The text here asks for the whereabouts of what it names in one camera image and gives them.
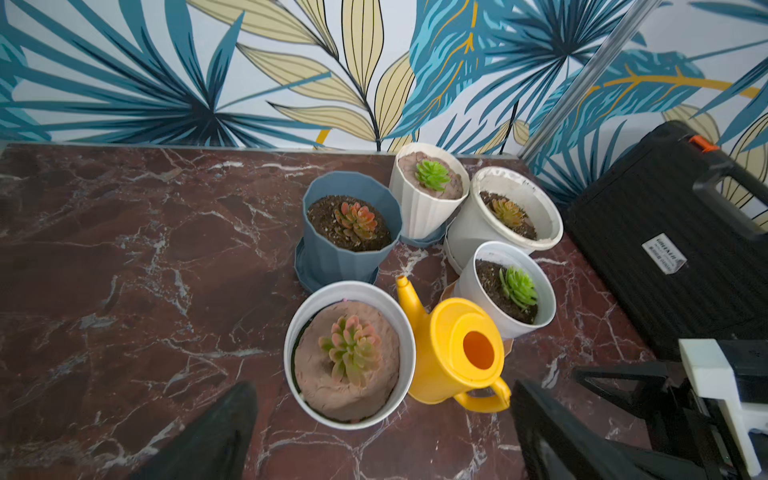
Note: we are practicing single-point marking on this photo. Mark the white ribbed pot green succulent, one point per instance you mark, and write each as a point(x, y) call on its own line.
point(425, 210)

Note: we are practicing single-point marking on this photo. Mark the right aluminium frame post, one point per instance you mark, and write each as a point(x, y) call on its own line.
point(579, 88)

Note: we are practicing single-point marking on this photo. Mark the white pot pink succulent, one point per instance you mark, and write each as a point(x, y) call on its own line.
point(349, 355)

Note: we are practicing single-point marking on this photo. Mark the black tool case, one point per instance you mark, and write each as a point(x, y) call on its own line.
point(682, 261)

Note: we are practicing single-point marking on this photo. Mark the yellow plastic watering can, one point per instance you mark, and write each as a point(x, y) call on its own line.
point(459, 353)

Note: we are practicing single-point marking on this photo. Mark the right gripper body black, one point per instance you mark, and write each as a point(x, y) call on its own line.
point(691, 431)

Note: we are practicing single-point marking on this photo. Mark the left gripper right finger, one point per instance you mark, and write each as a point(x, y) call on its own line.
point(556, 445)

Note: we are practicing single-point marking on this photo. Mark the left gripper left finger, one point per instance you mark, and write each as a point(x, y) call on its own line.
point(213, 446)

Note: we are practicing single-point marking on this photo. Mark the blue pot red succulent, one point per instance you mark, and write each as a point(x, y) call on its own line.
point(351, 222)

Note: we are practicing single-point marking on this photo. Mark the small white pot green succulent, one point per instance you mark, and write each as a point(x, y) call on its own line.
point(509, 286)

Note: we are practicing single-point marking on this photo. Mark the large white pot yellow succulent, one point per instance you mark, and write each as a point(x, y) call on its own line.
point(502, 205)

